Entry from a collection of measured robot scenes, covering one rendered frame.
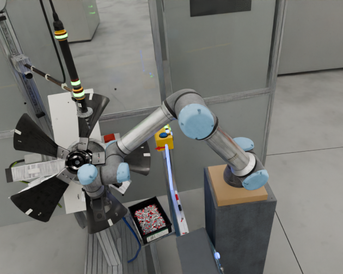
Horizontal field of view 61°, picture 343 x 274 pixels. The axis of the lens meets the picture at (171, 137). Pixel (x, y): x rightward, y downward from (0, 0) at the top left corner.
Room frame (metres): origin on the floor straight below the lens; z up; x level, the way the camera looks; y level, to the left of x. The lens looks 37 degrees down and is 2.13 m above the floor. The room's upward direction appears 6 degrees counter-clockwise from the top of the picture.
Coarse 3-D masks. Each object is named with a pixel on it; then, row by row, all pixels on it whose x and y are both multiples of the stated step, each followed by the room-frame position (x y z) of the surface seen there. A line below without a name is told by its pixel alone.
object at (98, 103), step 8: (88, 96) 1.35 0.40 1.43; (96, 96) 1.33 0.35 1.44; (104, 96) 1.31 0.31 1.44; (88, 104) 1.32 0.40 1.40; (96, 104) 1.30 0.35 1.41; (104, 104) 1.28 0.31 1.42; (96, 112) 1.26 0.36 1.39; (80, 120) 1.30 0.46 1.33; (88, 120) 1.25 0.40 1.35; (96, 120) 1.23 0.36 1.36; (80, 128) 1.27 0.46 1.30; (88, 128) 1.22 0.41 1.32; (80, 136) 1.24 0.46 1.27; (88, 136) 1.19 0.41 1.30
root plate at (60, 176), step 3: (63, 171) 1.09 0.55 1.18; (66, 171) 1.10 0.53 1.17; (60, 174) 1.08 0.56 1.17; (66, 174) 1.10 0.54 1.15; (69, 174) 1.10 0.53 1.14; (72, 174) 1.11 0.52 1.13; (57, 177) 1.07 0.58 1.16; (60, 177) 1.08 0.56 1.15; (63, 177) 1.09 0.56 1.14; (69, 177) 1.10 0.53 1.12; (72, 177) 1.11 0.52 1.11; (63, 180) 1.08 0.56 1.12; (66, 180) 1.09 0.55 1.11; (69, 180) 1.10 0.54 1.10
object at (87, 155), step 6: (78, 150) 1.13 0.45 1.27; (66, 156) 1.11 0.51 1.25; (72, 156) 1.12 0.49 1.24; (78, 156) 1.11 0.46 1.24; (84, 156) 1.11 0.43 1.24; (90, 156) 1.16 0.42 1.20; (66, 162) 1.09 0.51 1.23; (72, 162) 1.09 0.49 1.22; (84, 162) 1.09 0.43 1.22; (90, 162) 1.11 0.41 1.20; (66, 168) 1.07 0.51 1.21; (72, 168) 1.08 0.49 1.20; (78, 168) 1.07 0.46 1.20
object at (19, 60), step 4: (12, 56) 1.64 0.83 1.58; (16, 56) 1.64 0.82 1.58; (20, 56) 1.64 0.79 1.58; (24, 56) 1.63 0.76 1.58; (12, 60) 1.62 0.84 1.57; (16, 60) 1.57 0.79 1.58; (20, 60) 1.57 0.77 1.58; (24, 60) 1.59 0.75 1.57; (28, 60) 1.60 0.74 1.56; (16, 64) 1.58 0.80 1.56; (20, 64) 1.57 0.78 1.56; (16, 68) 1.61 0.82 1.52; (20, 68) 1.56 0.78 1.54; (24, 68) 1.58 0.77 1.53; (28, 68) 1.59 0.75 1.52
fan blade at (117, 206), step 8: (88, 200) 0.99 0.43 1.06; (112, 200) 1.04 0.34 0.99; (88, 208) 0.96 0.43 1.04; (112, 208) 1.00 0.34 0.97; (120, 208) 1.01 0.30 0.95; (88, 216) 0.93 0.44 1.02; (112, 216) 0.96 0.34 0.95; (120, 216) 0.98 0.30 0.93; (88, 224) 0.90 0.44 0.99; (96, 224) 0.91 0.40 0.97; (104, 224) 0.92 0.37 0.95; (88, 232) 0.88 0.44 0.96; (96, 232) 0.88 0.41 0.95
